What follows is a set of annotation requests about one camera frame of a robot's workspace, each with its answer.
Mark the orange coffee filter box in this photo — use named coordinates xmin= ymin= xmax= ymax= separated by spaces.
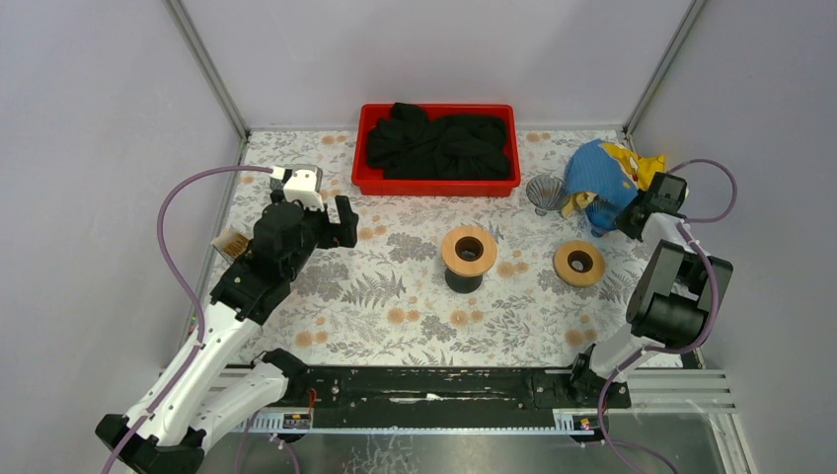
xmin=210 ymin=228 xmax=250 ymax=264

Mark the wooden ring holder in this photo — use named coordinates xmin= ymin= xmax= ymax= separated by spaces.
xmin=553 ymin=240 xmax=607 ymax=287
xmin=441 ymin=225 xmax=498 ymax=277

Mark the dark red glass carafe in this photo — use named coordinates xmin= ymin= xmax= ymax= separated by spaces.
xmin=444 ymin=269 xmax=484 ymax=294

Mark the blue glass dripper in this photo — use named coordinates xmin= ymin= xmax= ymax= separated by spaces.
xmin=584 ymin=197 xmax=630 ymax=237

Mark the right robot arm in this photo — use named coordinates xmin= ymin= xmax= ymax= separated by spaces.
xmin=566 ymin=173 xmax=733 ymax=407

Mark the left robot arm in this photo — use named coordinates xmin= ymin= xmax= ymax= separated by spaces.
xmin=95 ymin=196 xmax=358 ymax=473

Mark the grey glass dripper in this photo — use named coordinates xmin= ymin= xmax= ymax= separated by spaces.
xmin=525 ymin=175 xmax=566 ymax=216

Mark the clear glass carafe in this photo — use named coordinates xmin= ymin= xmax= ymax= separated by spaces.
xmin=269 ymin=168 xmax=293 ymax=203

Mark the red plastic bin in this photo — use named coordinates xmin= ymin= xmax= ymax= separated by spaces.
xmin=351 ymin=103 xmax=521 ymax=198

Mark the blue and yellow cloth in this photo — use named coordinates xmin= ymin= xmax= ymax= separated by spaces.
xmin=561 ymin=139 xmax=666 ymax=217

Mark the black cloth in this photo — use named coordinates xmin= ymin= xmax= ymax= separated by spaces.
xmin=365 ymin=103 xmax=511 ymax=181

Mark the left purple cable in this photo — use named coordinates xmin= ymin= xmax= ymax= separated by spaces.
xmin=98 ymin=164 xmax=289 ymax=474

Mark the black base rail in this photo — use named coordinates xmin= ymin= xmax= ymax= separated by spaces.
xmin=270 ymin=365 xmax=601 ymax=432

